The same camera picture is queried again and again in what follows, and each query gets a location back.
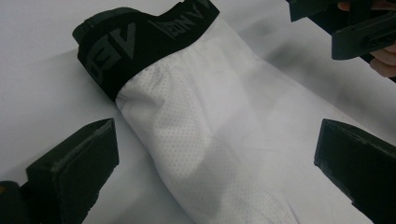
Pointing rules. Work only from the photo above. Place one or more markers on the white foam board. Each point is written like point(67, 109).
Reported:
point(37, 77)

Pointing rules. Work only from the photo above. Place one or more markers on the white shorts with black waistband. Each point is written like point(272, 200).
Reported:
point(218, 124)

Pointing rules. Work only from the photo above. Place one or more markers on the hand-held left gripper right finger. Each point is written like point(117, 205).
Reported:
point(358, 165)

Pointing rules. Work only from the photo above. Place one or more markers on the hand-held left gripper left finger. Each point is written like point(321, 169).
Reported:
point(71, 174)

